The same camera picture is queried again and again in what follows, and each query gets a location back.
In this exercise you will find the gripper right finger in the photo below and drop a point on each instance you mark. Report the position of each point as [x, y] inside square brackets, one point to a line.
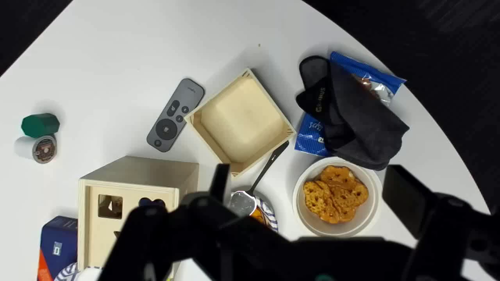
[449, 226]

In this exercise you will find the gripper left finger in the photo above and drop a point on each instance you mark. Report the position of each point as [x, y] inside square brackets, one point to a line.
[156, 234]

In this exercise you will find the wooden toy box lid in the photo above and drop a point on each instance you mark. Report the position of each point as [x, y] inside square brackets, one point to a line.
[93, 234]

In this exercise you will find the wooden shape sorter toy box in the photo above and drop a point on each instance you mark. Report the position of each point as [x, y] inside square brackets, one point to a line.
[129, 171]

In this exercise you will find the open empty wooden box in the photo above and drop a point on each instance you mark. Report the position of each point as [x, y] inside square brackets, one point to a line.
[242, 117]

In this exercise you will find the blue and orange carton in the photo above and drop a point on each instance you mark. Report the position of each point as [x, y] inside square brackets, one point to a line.
[58, 242]

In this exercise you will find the blue striped bowl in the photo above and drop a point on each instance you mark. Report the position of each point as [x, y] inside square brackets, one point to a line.
[270, 214]
[66, 273]

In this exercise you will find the grey remote control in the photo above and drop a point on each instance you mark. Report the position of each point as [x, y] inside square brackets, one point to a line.
[172, 117]

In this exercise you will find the dark grey sock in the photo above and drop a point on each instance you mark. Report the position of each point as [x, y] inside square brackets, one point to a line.
[359, 121]

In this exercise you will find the white bowl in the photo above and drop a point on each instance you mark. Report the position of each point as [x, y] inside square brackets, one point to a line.
[304, 214]

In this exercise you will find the white coffee pod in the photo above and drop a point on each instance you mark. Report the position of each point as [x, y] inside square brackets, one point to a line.
[37, 148]

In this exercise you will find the green octagonal block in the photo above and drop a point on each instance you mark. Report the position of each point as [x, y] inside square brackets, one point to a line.
[40, 125]

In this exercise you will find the blue snack bag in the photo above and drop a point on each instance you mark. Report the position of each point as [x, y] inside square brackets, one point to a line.
[308, 136]

